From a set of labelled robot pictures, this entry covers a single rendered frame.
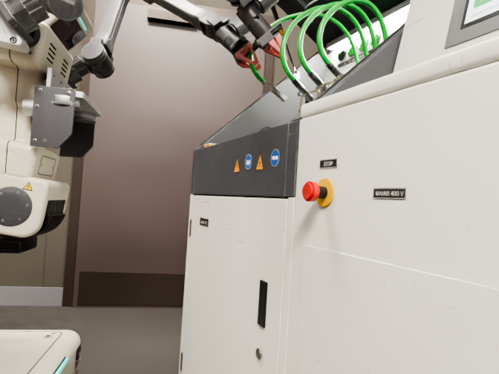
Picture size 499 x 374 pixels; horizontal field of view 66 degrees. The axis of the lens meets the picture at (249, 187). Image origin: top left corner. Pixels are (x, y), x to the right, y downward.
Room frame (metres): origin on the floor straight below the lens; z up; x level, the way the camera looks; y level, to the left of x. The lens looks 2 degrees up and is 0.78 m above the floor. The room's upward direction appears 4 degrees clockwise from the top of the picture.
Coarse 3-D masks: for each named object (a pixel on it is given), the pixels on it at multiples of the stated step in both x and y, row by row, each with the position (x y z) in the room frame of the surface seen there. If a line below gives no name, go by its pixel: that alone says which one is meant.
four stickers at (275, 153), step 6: (276, 150) 0.85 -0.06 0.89; (246, 156) 0.99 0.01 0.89; (258, 156) 0.93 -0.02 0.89; (276, 156) 0.85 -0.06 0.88; (234, 162) 1.06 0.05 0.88; (246, 162) 0.99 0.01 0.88; (258, 162) 0.93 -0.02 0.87; (270, 162) 0.88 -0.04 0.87; (276, 162) 0.85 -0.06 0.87; (234, 168) 1.06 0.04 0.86; (246, 168) 0.99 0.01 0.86; (258, 168) 0.93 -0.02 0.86
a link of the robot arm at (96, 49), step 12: (120, 0) 1.41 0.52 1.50; (108, 12) 1.39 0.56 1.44; (120, 12) 1.41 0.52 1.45; (108, 24) 1.37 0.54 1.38; (96, 36) 1.35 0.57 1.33; (108, 36) 1.35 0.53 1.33; (84, 48) 1.30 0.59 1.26; (96, 48) 1.29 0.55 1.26; (108, 48) 1.35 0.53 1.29; (96, 60) 1.29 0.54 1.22
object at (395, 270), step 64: (448, 0) 0.80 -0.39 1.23; (320, 128) 0.71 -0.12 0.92; (384, 128) 0.57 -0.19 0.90; (448, 128) 0.47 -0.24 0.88; (384, 192) 0.56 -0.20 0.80; (448, 192) 0.47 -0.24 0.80; (320, 256) 0.69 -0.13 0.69; (384, 256) 0.56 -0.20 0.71; (448, 256) 0.47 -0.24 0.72; (320, 320) 0.68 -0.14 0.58; (384, 320) 0.55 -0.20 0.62; (448, 320) 0.46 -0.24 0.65
